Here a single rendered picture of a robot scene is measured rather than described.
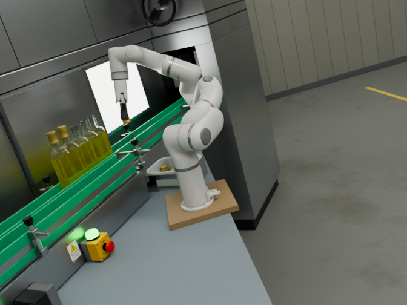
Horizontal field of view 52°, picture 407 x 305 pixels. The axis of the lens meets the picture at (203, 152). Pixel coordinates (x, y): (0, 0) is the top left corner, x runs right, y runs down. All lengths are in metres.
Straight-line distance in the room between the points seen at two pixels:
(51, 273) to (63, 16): 1.12
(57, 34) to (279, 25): 4.09
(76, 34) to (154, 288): 1.24
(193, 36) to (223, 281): 1.56
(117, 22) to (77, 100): 0.58
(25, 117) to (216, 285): 0.97
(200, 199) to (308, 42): 4.53
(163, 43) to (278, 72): 3.40
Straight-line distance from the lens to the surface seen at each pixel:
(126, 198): 1.68
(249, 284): 1.17
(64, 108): 1.87
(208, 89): 1.64
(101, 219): 1.57
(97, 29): 2.19
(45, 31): 1.93
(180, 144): 1.44
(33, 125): 1.75
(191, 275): 1.26
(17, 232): 1.44
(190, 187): 1.51
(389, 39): 6.37
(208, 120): 1.45
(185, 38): 2.46
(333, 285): 2.30
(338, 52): 6.05
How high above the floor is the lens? 1.46
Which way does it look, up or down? 19 degrees down
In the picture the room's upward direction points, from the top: 15 degrees counter-clockwise
